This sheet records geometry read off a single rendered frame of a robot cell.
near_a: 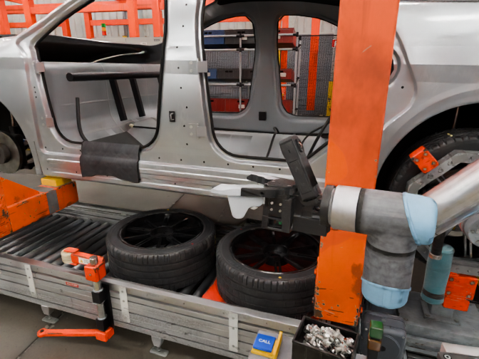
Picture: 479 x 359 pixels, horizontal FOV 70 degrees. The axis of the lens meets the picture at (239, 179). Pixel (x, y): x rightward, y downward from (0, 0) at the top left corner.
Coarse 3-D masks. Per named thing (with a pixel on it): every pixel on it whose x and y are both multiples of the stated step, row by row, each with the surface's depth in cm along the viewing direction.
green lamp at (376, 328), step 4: (372, 320) 111; (372, 324) 109; (376, 324) 109; (380, 324) 109; (372, 328) 108; (376, 328) 107; (380, 328) 107; (372, 332) 108; (376, 332) 108; (380, 332) 107; (372, 336) 108; (376, 336) 108; (380, 336) 108
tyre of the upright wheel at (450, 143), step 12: (444, 132) 157; (456, 132) 151; (468, 132) 147; (420, 144) 160; (432, 144) 149; (444, 144) 145; (456, 144) 143; (468, 144) 141; (408, 156) 160; (396, 168) 164; (408, 168) 152; (396, 180) 156
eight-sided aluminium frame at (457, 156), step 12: (444, 156) 143; (456, 156) 136; (468, 156) 135; (444, 168) 139; (408, 180) 151; (420, 180) 144; (432, 180) 142; (408, 192) 146; (420, 252) 153; (456, 264) 149; (468, 264) 152
